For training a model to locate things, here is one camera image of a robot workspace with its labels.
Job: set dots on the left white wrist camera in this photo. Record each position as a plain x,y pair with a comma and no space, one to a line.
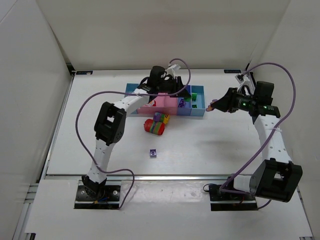
172,70

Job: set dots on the purple lego piece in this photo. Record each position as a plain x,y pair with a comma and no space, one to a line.
210,107

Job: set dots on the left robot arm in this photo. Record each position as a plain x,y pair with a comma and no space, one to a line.
110,123

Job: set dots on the green lego brick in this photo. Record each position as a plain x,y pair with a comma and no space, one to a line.
194,96

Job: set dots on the right light blue bin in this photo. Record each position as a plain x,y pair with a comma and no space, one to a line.
200,101

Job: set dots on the left light blue bin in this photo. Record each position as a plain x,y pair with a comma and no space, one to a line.
130,87

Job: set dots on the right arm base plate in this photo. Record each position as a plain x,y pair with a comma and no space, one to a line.
228,202

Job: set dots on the small purple lego block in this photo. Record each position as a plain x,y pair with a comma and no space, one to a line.
157,117

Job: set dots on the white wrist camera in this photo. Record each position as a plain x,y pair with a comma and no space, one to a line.
244,81
172,70

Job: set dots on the purple green lego block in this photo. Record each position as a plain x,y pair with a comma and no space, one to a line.
182,103

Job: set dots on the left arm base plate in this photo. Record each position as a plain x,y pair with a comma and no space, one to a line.
107,199

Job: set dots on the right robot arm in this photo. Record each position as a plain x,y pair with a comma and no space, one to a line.
270,173

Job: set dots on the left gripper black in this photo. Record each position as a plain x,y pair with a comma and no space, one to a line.
178,85

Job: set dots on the small pink bin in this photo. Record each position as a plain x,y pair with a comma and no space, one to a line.
170,105

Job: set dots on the light blue bin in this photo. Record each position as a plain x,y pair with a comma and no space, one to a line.
130,87
200,101

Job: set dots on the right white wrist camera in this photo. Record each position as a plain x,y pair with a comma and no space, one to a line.
244,81

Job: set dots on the yellow striped lego block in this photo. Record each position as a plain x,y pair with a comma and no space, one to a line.
165,118

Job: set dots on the small purple square lego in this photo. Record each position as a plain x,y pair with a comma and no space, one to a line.
152,153

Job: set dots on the dark blue bin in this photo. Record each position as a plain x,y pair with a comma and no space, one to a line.
186,111

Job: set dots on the red striped lego block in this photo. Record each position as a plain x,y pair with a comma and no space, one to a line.
153,127

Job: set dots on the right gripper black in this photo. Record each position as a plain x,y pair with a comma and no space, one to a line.
232,100

